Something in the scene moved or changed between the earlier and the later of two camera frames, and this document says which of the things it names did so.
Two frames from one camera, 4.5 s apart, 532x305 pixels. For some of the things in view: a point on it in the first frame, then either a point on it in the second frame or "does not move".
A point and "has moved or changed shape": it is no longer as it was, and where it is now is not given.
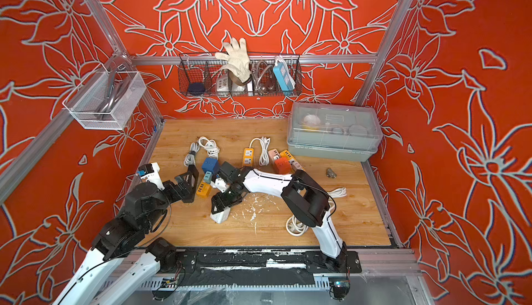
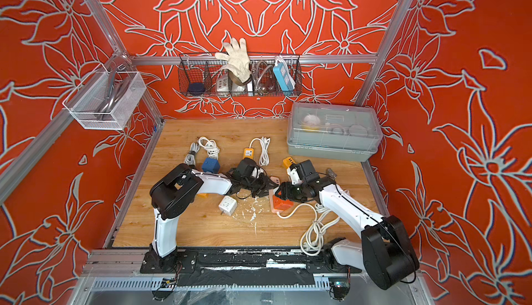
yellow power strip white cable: [248, 153] does not move
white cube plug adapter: [222, 216] has moved or changed shape
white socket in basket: [222, 84] does not move
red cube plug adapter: [282, 165] -> [281, 204]
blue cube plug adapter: [210, 165] does not move
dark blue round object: [196, 89] does not move
